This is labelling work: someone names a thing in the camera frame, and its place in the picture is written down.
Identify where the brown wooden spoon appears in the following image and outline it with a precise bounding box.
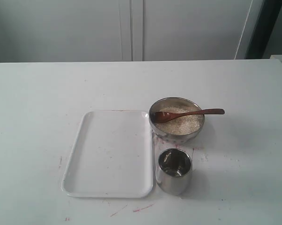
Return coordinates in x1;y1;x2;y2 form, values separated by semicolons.
150;108;225;123

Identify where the steel bowl of rice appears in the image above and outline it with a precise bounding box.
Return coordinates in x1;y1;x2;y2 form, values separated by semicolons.
149;97;205;144

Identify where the stainless steel cup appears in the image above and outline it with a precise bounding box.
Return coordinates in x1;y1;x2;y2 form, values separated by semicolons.
155;148;192;195

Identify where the white rectangular plastic tray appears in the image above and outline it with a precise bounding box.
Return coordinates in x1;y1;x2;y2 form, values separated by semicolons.
61;110;154;198

